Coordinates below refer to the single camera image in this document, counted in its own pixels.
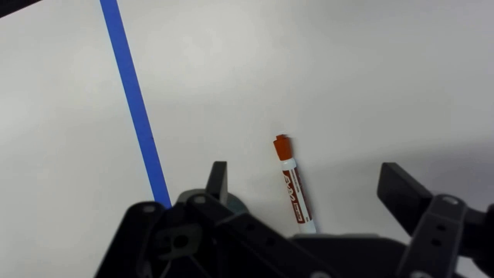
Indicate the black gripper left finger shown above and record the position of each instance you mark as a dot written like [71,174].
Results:
[205,242]

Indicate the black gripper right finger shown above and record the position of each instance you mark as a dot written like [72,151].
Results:
[437,226]

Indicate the orange-capped white marker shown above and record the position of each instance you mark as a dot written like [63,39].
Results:
[295,191]

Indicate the blue tape line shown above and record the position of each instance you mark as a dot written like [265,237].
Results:
[136,103]

